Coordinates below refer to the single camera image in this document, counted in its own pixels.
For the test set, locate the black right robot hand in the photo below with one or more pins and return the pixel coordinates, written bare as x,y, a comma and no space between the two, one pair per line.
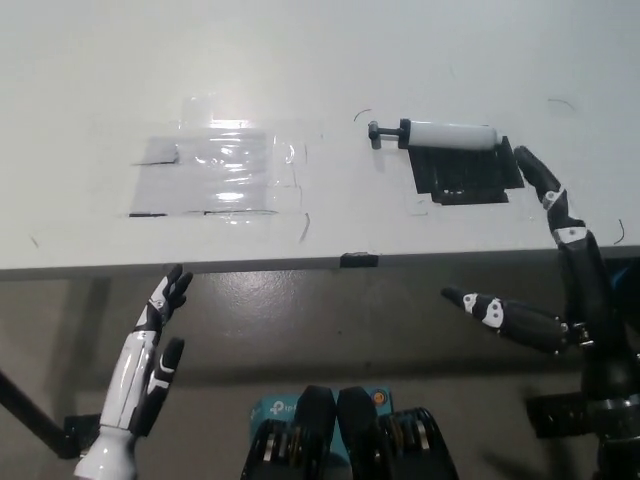
585,280

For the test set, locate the black diagonal table leg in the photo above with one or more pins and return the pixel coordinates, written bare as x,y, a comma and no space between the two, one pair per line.
30,405

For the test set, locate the transparent plastic sheet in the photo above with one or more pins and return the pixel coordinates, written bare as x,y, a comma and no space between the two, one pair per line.
210,175

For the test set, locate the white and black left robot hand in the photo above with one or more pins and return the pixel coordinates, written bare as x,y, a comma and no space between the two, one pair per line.
130,380

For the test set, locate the blue round object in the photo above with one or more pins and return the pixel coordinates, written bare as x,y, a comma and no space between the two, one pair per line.
629,282

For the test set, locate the black tape patch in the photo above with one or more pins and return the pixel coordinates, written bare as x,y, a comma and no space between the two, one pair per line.
460,172

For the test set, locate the black table edge clip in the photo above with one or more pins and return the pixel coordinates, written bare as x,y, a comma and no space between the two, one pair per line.
359,260

